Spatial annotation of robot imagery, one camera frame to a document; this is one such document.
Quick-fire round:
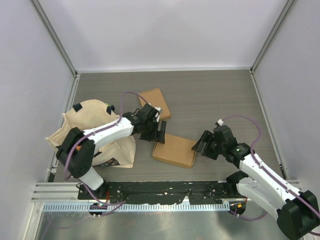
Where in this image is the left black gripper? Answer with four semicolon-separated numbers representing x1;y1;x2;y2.
140;119;166;144

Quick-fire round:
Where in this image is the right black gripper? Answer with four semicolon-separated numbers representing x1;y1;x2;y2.
191;130;226;160

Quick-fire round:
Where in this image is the brown cardboard box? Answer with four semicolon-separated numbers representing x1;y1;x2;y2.
138;88;171;120
152;133;196;169

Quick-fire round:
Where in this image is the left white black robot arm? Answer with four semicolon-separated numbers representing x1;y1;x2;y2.
56;103;167;200

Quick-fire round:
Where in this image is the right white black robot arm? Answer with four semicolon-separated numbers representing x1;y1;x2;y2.
191;125;320;240

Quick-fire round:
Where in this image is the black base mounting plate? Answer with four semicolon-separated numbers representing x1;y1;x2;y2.
92;180;244;205

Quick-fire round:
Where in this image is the beige canvas tote bag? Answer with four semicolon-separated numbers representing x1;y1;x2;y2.
45;99;136;168

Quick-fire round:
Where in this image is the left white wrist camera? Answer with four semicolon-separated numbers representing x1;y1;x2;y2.
154;107;162;122

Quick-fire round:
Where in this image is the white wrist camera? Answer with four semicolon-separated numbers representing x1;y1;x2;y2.
154;107;162;122
215;119;224;127

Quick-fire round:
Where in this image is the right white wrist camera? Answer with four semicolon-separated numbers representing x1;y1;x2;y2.
215;119;224;127

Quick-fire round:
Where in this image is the white slotted cable duct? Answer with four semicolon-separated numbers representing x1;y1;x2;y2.
42;201;230;213

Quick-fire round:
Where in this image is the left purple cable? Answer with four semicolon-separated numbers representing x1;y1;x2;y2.
63;91;153;217

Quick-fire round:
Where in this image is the aluminium front rail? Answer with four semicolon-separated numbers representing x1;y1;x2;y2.
31;178;305;202

